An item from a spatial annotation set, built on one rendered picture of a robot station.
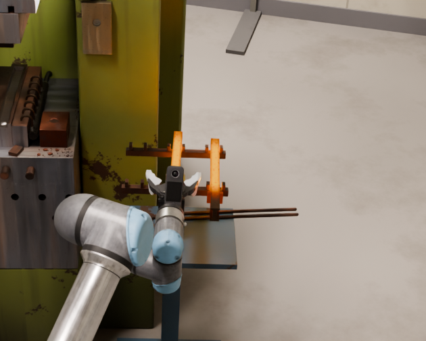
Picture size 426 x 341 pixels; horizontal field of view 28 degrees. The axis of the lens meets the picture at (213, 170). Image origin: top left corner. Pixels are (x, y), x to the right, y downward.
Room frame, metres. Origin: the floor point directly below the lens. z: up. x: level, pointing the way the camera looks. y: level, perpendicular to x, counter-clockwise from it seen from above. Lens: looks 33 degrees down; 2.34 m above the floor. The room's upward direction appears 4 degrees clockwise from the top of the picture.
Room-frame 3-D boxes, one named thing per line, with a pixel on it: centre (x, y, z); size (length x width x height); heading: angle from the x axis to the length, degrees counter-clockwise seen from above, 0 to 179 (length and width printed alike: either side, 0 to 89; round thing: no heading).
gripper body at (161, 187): (1.86, 0.11, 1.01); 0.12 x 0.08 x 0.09; 2
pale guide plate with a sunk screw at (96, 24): (2.42, 0.38, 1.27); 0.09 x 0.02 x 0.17; 95
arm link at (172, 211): (1.78, 0.10, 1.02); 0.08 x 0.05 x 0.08; 92
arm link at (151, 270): (1.71, 0.12, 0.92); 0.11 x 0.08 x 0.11; 68
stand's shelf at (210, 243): (2.18, 0.11, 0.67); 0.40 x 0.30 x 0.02; 93
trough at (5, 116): (2.47, 0.68, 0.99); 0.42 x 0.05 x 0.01; 5
